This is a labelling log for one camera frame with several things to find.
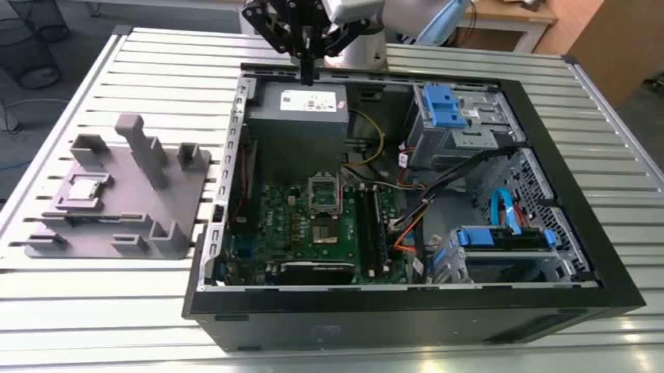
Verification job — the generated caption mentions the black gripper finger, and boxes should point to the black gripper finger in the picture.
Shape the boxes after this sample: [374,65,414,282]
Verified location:
[304,0,374,87]
[240,0,308,86]

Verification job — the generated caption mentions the grey power supply unit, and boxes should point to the grey power supply unit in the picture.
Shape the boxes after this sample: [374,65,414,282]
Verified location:
[243,82,350,187]

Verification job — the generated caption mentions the black RAM slot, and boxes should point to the black RAM slot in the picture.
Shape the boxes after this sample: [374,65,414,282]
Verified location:
[355,185,372,276]
[363,186,378,275]
[370,187,384,272]

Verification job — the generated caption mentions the blue RAM stick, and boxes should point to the blue RAM stick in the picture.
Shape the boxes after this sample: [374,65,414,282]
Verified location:
[40,211,147,225]

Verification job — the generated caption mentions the grey metal disk bay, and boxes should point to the grey metal disk bay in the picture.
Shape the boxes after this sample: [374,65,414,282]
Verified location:
[425,225,596,285]

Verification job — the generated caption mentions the black cable bundle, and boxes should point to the black cable bundle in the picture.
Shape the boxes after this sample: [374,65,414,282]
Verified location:
[391,146,519,234]

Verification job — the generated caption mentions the blue plastic drive latch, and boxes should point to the blue plastic drive latch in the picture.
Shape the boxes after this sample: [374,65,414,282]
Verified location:
[421,84,471,130]

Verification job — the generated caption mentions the blue floor cable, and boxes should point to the blue floor cable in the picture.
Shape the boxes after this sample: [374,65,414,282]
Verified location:
[0,153,37,173]

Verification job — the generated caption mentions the black PC case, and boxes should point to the black PC case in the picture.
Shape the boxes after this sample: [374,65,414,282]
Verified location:
[179,61,648,353]

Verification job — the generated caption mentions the black wire mesh bin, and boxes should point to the black wire mesh bin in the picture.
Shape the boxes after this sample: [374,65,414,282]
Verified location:
[9,0,72,43]
[0,17,62,91]

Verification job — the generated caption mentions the blue SATA wire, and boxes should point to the blue SATA wire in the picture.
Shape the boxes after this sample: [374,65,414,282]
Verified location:
[489,186,526,236]

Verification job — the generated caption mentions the wooden top desk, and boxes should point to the wooden top desk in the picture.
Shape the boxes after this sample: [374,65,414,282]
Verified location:
[450,0,559,54]

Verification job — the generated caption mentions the CPU socket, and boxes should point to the CPU socket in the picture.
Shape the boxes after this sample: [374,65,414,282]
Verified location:
[308,216,340,246]

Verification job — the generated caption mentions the yellow wire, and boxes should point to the yellow wire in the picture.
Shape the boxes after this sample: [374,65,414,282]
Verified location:
[343,108,386,169]

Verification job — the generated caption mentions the grey plastic parts rack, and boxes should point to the grey plastic parts rack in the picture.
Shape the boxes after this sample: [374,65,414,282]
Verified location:
[22,113,212,260]

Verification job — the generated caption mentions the wooden cabinet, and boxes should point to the wooden cabinet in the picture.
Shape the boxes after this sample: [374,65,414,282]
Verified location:
[533,0,664,110]

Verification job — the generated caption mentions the coloured power wire bundle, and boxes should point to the coloured power wire bundle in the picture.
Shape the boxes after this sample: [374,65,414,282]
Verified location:
[344,166,425,192]

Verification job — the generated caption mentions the orange wires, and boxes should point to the orange wires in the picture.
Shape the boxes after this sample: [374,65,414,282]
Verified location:
[392,221,419,254]

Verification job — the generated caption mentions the hard disk in blue carrier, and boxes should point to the hard disk in blue carrier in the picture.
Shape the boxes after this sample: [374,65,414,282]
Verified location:
[449,225,559,254]

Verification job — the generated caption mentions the green motherboard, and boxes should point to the green motherboard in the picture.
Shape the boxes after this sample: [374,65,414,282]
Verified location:
[220,181,415,288]

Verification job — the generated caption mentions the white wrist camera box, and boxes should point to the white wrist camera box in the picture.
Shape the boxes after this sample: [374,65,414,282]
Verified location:
[320,0,386,25]

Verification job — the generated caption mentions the blue VGA port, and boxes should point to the blue VGA port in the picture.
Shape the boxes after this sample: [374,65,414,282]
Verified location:
[233,237,256,260]

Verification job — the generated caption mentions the silver top CPU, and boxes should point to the silver top CPU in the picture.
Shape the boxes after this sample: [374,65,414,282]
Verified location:
[68,178,105,200]

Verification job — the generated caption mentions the grey metal drive cage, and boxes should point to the grey metal drive cage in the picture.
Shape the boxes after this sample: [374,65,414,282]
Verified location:
[406,79,526,172]

